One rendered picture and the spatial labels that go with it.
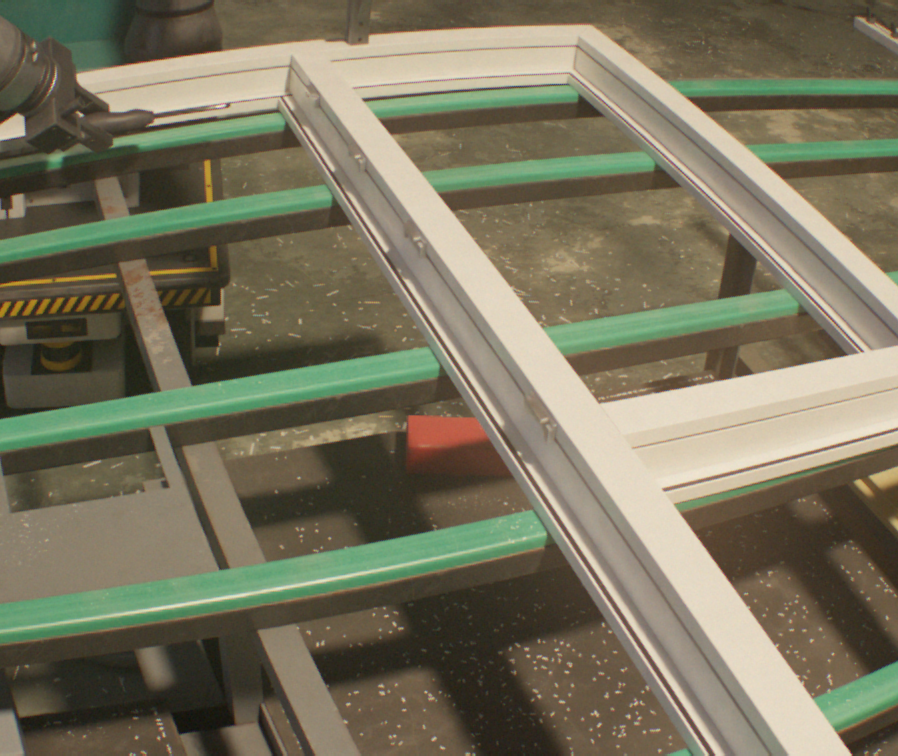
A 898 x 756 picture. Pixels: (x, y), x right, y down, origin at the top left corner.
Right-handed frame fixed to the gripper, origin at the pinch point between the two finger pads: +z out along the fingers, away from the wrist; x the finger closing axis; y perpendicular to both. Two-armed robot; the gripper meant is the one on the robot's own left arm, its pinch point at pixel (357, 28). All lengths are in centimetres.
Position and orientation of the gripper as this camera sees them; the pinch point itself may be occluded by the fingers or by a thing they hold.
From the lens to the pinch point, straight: 178.4
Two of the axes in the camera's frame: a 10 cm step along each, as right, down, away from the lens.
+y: 9.3, -1.4, 3.4
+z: -0.8, 8.2, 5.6
